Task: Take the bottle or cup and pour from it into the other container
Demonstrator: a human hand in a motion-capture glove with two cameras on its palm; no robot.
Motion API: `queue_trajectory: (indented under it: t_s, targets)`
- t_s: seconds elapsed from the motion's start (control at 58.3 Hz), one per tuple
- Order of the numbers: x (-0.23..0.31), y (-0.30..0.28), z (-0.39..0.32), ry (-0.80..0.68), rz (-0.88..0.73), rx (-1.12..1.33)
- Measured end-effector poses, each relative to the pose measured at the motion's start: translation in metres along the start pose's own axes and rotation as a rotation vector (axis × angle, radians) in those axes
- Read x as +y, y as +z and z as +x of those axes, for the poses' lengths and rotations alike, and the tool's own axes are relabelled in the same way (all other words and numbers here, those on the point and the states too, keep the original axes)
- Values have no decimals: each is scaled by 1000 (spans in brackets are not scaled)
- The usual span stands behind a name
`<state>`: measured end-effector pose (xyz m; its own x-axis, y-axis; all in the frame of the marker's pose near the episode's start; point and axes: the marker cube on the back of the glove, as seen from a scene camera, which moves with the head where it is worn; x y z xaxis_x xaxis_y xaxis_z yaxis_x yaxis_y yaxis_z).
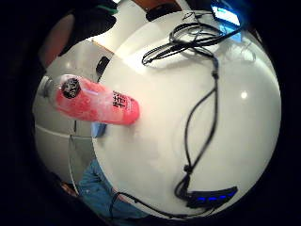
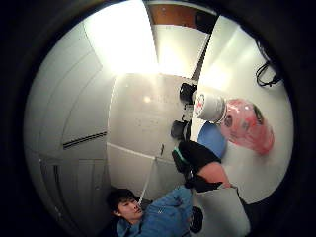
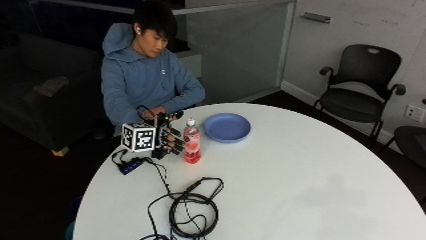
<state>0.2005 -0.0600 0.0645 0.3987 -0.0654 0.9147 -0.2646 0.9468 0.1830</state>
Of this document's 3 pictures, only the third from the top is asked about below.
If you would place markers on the white earbud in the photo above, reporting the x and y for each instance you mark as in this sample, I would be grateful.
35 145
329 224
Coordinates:
137 31

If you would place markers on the black office chair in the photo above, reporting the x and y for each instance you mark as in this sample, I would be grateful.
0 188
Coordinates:
359 90

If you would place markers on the grey cushion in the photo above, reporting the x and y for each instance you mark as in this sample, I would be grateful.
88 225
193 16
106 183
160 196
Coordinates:
49 86

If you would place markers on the black hub box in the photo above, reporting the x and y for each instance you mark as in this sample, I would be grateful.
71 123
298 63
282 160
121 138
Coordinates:
129 165

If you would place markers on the blue plate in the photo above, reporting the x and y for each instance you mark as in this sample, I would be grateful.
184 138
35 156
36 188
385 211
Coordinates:
226 128

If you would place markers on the red drink bottle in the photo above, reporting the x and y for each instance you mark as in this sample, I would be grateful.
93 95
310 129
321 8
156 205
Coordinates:
192 143

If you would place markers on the glass partition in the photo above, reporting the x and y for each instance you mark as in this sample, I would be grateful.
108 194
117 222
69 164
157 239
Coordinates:
240 50

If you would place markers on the white wall socket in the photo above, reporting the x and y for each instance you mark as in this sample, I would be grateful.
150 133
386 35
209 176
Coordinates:
414 113

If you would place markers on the the person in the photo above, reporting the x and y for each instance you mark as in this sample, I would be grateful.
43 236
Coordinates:
141 76

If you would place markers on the dark sofa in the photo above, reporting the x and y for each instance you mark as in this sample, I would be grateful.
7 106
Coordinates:
48 86

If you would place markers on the black chair with round seat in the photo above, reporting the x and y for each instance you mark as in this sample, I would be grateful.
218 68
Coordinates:
413 141

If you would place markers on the yellow sofa foot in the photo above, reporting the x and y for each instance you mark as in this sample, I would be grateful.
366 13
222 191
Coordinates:
60 151

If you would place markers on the white marker cube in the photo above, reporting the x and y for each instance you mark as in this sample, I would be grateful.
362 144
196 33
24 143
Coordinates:
138 137

